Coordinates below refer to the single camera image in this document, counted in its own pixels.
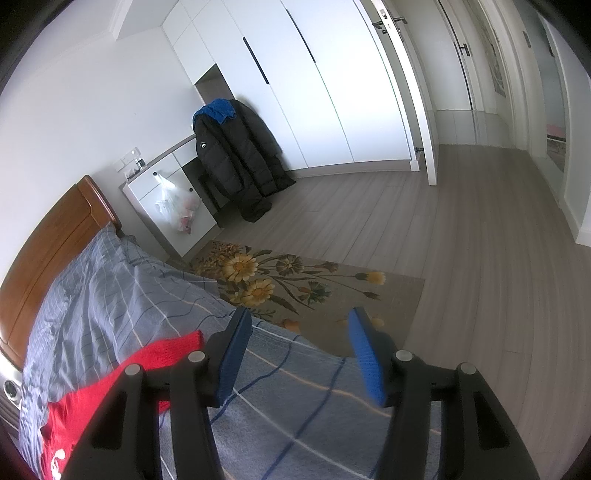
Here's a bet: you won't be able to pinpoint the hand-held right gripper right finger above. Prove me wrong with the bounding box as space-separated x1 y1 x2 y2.
346 305 541 480

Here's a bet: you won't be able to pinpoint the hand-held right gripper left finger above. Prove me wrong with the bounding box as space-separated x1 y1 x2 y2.
58 305 254 480

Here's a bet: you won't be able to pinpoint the red knitted garment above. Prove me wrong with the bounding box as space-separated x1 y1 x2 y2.
39 329 205 480

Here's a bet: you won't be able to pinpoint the floral rug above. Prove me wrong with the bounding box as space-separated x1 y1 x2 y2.
189 239 426 358

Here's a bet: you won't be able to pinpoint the grey checked bed blanket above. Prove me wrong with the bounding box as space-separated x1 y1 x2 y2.
18 222 444 480

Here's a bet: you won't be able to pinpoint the white plastic bag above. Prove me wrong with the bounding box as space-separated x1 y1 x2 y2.
154 173 204 234

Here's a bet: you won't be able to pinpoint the white bedside cabinet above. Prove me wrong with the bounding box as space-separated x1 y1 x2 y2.
119 136 232 261

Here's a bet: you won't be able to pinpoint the black padded coat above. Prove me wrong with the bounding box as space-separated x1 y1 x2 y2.
191 99 296 222

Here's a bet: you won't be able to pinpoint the wooden headboard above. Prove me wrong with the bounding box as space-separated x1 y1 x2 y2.
0 174 123 372

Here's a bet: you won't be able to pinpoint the blue cloth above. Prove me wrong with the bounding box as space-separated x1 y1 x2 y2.
193 98 237 125

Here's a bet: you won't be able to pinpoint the white wardrobe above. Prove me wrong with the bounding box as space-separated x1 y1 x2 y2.
161 0 414 174

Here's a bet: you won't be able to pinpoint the white hallway door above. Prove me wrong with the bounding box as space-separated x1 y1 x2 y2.
438 0 477 112

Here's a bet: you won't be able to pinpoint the tall mirror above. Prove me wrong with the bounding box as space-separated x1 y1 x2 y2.
534 9 570 174

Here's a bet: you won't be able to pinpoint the white wall sockets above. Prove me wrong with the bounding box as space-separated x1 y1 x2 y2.
117 147 143 175

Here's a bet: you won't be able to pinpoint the white round camera device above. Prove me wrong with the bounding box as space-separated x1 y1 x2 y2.
0 377 25 408

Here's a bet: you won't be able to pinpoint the framed wall picture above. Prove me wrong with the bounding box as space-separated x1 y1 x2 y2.
480 18 507 99

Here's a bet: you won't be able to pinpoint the metal door handle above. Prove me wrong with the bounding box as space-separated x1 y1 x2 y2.
378 8 408 31

